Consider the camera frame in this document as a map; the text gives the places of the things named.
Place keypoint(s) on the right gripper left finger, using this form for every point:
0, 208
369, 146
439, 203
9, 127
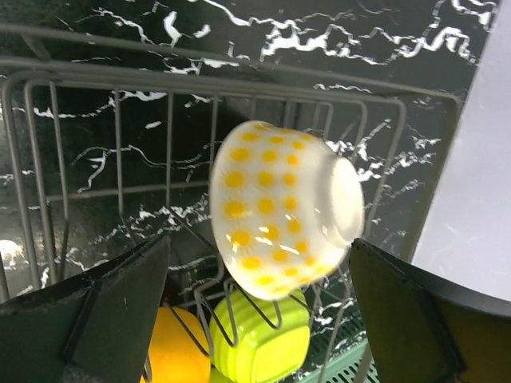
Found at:
93, 327

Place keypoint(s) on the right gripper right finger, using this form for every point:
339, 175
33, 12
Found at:
424, 328

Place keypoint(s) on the orange bowl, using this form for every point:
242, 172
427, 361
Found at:
173, 355

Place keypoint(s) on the white green bowl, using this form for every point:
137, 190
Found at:
263, 354

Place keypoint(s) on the green striped bowl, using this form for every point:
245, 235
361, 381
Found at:
285, 208

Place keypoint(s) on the yellow bowl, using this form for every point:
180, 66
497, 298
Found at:
217, 377

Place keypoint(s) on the green plastic file organizer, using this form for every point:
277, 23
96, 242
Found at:
345, 358

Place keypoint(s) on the wire dish rack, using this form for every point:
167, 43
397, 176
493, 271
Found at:
107, 154

